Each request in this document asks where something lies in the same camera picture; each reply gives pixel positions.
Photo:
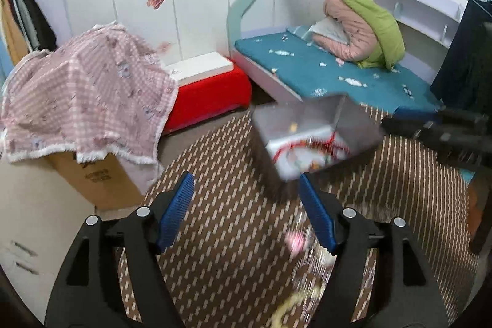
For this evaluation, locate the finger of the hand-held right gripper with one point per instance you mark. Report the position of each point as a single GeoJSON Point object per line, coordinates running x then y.
{"type": "Point", "coordinates": [411, 130]}
{"type": "Point", "coordinates": [417, 112]}

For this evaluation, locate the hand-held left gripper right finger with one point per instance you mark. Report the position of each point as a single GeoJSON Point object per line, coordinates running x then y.
{"type": "Point", "coordinates": [317, 214]}

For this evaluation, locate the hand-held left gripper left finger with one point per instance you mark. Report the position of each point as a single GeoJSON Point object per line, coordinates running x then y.
{"type": "Point", "coordinates": [176, 214]}

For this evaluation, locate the pink white charm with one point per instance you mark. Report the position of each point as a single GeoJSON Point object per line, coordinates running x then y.
{"type": "Point", "coordinates": [296, 241]}

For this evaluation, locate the grey rectangular box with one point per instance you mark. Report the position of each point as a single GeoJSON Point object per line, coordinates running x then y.
{"type": "Point", "coordinates": [326, 128]}

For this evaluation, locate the brown dotted tablecloth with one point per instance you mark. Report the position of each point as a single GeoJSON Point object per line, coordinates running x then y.
{"type": "Point", "coordinates": [230, 166]}

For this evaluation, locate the dark hanging cloth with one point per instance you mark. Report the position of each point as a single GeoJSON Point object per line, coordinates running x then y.
{"type": "Point", "coordinates": [467, 55]}

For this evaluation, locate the cardboard box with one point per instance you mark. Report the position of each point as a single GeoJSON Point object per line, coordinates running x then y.
{"type": "Point", "coordinates": [103, 178]}

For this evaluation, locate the teal printed bedsheet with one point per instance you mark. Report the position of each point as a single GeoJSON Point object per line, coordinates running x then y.
{"type": "Point", "coordinates": [346, 66]}

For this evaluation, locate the green quilt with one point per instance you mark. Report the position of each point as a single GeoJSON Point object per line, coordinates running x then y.
{"type": "Point", "coordinates": [378, 24]}

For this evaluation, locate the pink quilt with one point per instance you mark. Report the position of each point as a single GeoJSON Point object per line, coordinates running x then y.
{"type": "Point", "coordinates": [348, 32]}

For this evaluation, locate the white bed shelf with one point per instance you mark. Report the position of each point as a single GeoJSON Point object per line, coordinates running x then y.
{"type": "Point", "coordinates": [415, 5]}

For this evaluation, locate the red storage bench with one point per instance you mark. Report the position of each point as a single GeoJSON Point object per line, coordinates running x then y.
{"type": "Point", "coordinates": [207, 97]}

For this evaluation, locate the white pillow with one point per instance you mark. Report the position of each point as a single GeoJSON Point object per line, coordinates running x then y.
{"type": "Point", "coordinates": [328, 29]}

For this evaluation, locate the white drawer cabinet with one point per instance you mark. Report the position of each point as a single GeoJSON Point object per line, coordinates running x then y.
{"type": "Point", "coordinates": [30, 228]}

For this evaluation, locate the white flat box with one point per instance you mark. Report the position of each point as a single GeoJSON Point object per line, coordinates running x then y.
{"type": "Point", "coordinates": [200, 68]}

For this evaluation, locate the pink checkered cloth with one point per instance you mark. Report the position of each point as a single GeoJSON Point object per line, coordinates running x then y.
{"type": "Point", "coordinates": [92, 89]}

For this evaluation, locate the pink butterfly sticker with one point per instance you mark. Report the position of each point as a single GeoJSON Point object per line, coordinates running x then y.
{"type": "Point", "coordinates": [155, 0]}

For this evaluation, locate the row of hanging clothes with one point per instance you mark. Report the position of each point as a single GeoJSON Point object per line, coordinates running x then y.
{"type": "Point", "coordinates": [27, 24]}

